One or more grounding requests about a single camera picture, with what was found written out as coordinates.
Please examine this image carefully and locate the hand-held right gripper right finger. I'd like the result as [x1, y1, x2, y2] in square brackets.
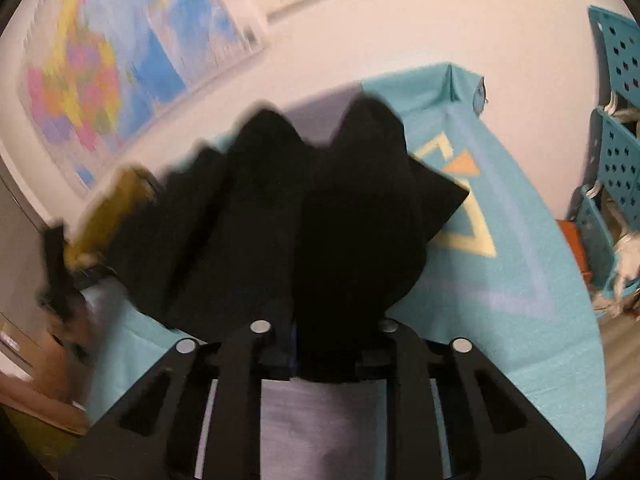
[350, 317, 586, 480]

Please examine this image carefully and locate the printed teal grey bed sheet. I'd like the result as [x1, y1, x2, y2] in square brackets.
[85, 62, 608, 480]

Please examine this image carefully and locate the person's left forearm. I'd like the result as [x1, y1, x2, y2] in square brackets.
[35, 310, 98, 406]

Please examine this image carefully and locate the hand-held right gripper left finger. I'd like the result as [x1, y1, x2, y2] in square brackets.
[60, 319, 296, 480]

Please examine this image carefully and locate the white crumpled cloth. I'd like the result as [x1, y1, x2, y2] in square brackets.
[592, 230, 640, 316]

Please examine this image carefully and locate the colourful wall map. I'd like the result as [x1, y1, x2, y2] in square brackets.
[17, 0, 268, 196]

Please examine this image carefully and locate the mustard yellow garment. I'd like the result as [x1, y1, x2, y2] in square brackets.
[65, 165, 161, 271]

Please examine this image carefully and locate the orange object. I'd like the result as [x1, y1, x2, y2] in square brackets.
[557, 220, 588, 276]

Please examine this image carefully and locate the black garment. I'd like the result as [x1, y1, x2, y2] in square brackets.
[107, 97, 471, 383]

